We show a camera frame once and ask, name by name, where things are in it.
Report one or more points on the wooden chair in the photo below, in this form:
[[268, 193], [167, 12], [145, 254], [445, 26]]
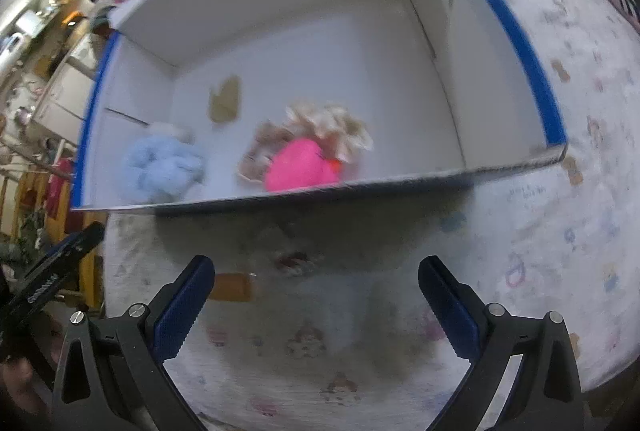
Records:
[[27, 196]]

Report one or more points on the white cardboard box blue tape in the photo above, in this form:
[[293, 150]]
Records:
[[325, 51]]

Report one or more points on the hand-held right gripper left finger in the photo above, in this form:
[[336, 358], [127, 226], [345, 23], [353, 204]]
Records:
[[182, 306]]

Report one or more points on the tan felt piece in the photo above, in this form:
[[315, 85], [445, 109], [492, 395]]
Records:
[[226, 103]]

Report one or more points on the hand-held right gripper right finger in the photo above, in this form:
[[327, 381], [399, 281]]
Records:
[[450, 306]]

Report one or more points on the printed bed sheet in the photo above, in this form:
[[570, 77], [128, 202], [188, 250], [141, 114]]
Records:
[[500, 261]]

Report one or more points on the white kitchen base cabinet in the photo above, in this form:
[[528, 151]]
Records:
[[65, 86]]

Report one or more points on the pink plush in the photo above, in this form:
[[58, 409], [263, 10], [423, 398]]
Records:
[[295, 166]]

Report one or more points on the pink garment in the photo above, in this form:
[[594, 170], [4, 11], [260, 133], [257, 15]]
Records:
[[57, 183]]

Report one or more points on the beige plush toy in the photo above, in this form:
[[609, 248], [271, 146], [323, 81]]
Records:
[[330, 126]]

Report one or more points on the light blue plush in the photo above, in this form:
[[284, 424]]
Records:
[[160, 171]]

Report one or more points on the small brown cloth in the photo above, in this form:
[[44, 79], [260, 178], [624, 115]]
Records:
[[230, 287]]

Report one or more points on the dark red small object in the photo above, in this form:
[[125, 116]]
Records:
[[295, 262]]

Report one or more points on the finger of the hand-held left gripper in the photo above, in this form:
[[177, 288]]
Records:
[[75, 243]]

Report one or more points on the person's left hand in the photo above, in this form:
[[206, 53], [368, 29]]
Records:
[[15, 378]]

